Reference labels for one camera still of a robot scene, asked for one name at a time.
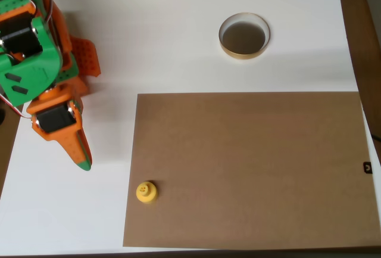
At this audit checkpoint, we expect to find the small yellow plastic piece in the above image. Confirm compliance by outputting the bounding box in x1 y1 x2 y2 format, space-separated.
136 180 158 206

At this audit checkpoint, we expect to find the orange and green robot base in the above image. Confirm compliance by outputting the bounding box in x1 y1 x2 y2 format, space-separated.
56 36 102 98

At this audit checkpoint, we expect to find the round gold-rimmed dish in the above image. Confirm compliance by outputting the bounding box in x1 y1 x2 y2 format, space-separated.
218 12 271 61

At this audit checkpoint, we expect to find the brown cardboard mat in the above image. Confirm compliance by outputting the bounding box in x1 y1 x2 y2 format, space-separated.
122 91 381 248

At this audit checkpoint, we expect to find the red white gripper servo cable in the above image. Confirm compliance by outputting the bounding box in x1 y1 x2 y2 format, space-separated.
0 93 32 120

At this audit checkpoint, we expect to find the red white black arm cable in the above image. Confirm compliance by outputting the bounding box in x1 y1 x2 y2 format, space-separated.
41 0 59 25

